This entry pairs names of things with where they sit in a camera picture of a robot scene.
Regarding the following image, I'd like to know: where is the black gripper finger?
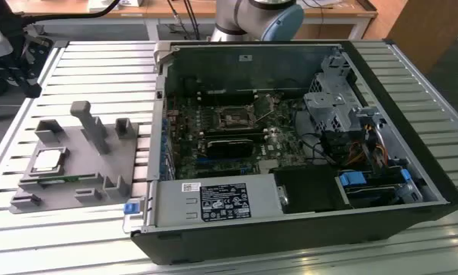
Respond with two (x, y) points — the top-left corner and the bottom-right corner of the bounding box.
(20, 36), (54, 99)
(0, 65), (24, 87)

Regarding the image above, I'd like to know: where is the silver square CPU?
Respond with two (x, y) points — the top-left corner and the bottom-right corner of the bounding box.
(35, 149), (66, 172)

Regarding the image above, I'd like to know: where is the CPU socket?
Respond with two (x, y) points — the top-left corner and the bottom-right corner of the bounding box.
(218, 105), (259, 129)

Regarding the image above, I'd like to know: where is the black RAM slot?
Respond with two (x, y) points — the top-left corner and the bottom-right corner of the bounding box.
(204, 134), (266, 142)
(203, 129), (264, 136)

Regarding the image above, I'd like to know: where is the grey plastic parts rack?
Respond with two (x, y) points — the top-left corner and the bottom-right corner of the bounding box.
(10, 100), (140, 214)

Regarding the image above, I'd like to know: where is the green RAM stick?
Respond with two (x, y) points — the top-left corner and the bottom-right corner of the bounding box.
(39, 175), (82, 183)

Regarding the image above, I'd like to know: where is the blue case latch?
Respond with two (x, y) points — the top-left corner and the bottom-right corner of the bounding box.
(123, 202), (144, 216)

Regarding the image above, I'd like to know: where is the black graphics card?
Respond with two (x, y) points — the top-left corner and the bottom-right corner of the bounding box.
(206, 139), (254, 160)

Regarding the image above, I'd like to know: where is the grey power supply unit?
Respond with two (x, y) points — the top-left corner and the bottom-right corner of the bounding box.
(152, 174), (286, 227)

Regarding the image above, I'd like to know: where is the metal socket cover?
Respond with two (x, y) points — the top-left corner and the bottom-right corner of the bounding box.
(252, 92), (284, 107)

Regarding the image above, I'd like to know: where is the thin metal locking lever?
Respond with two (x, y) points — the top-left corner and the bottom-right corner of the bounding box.
(260, 100), (280, 121)

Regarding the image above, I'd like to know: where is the green motherboard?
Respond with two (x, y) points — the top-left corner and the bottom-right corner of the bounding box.
(163, 91), (319, 181)

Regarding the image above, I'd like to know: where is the small silver heatsink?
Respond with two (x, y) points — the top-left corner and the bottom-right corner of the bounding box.
(259, 159), (282, 174)

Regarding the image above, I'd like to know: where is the silver metal drive cage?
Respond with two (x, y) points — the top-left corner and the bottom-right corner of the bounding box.
(304, 54), (387, 136)

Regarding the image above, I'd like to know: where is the wooden desk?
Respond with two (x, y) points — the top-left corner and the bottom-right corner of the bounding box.
(19, 0), (379, 41)

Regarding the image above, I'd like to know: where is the black plastic air shroud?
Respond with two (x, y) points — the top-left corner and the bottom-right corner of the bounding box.
(274, 166), (351, 215)

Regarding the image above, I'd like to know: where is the black open PC case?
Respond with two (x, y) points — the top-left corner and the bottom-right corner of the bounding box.
(130, 39), (458, 266)

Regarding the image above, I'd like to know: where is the blue disk carrier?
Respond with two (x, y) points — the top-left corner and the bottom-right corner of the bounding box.
(339, 171), (368, 190)

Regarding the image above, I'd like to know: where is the wooden cabinet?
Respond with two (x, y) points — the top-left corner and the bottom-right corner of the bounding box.
(385, 0), (458, 76)

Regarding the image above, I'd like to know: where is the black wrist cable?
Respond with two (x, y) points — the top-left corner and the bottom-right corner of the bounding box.
(23, 0), (123, 21)

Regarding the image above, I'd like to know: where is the yellow orange wire bundle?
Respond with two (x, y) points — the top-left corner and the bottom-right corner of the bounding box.
(347, 123), (389, 167)

